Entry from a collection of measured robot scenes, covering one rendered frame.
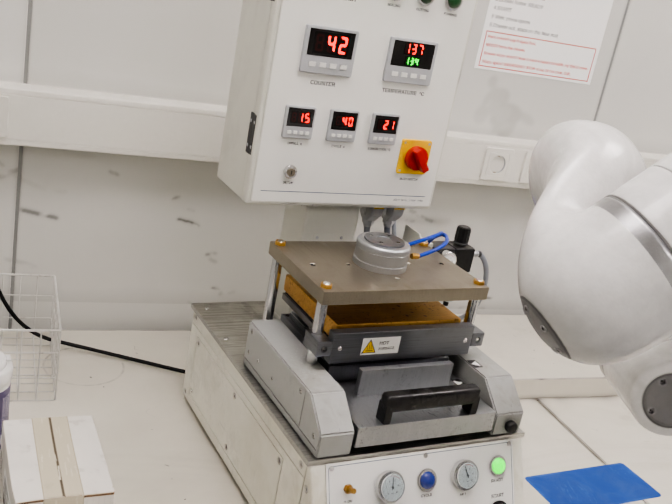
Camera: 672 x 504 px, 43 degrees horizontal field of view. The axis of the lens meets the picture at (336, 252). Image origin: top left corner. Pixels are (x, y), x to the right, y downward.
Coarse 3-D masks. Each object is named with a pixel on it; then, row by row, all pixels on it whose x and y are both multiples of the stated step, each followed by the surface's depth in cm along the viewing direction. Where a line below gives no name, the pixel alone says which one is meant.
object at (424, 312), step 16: (288, 288) 126; (304, 288) 123; (288, 304) 126; (304, 304) 122; (352, 304) 121; (368, 304) 122; (384, 304) 123; (400, 304) 124; (416, 304) 125; (432, 304) 126; (304, 320) 122; (336, 320) 114; (352, 320) 115; (368, 320) 116; (384, 320) 117; (400, 320) 118; (416, 320) 119; (432, 320) 121; (448, 320) 122
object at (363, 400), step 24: (360, 384) 114; (384, 384) 116; (408, 384) 118; (432, 384) 120; (360, 408) 111; (432, 408) 115; (456, 408) 116; (480, 408) 118; (360, 432) 107; (384, 432) 109; (408, 432) 111; (432, 432) 113; (456, 432) 115
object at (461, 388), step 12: (468, 384) 115; (384, 396) 108; (396, 396) 108; (408, 396) 109; (420, 396) 110; (432, 396) 111; (444, 396) 112; (456, 396) 113; (468, 396) 114; (384, 408) 108; (396, 408) 108; (408, 408) 109; (420, 408) 110; (468, 408) 115; (384, 420) 108
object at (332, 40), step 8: (320, 32) 119; (320, 40) 119; (328, 40) 120; (336, 40) 120; (344, 40) 121; (320, 48) 120; (328, 48) 120; (336, 48) 121; (344, 48) 121; (344, 56) 122
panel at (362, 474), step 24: (384, 456) 110; (408, 456) 112; (432, 456) 114; (456, 456) 116; (480, 456) 118; (504, 456) 120; (336, 480) 107; (360, 480) 108; (408, 480) 112; (480, 480) 117; (504, 480) 119
